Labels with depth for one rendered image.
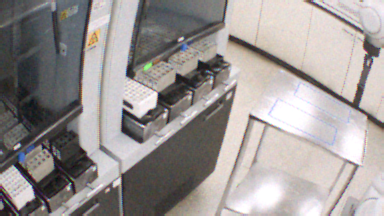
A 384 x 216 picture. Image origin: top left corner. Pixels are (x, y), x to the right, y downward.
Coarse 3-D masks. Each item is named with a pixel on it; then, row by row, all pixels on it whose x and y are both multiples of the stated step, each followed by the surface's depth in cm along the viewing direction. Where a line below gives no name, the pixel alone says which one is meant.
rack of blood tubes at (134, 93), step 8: (128, 80) 158; (128, 88) 154; (136, 88) 155; (144, 88) 155; (128, 96) 149; (136, 96) 150; (144, 96) 151; (152, 96) 151; (128, 104) 155; (136, 104) 147; (144, 104) 148; (152, 104) 153; (136, 112) 148; (144, 112) 150
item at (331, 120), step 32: (288, 96) 175; (320, 96) 182; (288, 128) 156; (320, 128) 160; (352, 128) 164; (256, 160) 222; (352, 160) 144; (224, 192) 185; (256, 192) 202; (288, 192) 203; (320, 192) 204
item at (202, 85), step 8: (192, 80) 175; (200, 80) 173; (208, 80) 176; (192, 88) 170; (200, 88) 172; (208, 88) 179; (192, 96) 171; (200, 96) 175; (216, 96) 178; (192, 104) 173; (208, 104) 174
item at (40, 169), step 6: (48, 156) 114; (36, 162) 109; (42, 162) 110; (48, 162) 112; (36, 168) 107; (42, 168) 110; (48, 168) 113; (54, 168) 116; (36, 174) 107; (42, 174) 111; (36, 180) 108
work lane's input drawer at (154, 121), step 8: (128, 112) 150; (152, 112) 152; (160, 112) 153; (128, 120) 150; (136, 120) 149; (144, 120) 148; (152, 120) 151; (160, 120) 155; (128, 128) 152; (136, 128) 149; (144, 128) 147; (152, 128) 152; (160, 128) 157; (144, 136) 149; (152, 136) 154; (160, 136) 153; (168, 136) 155
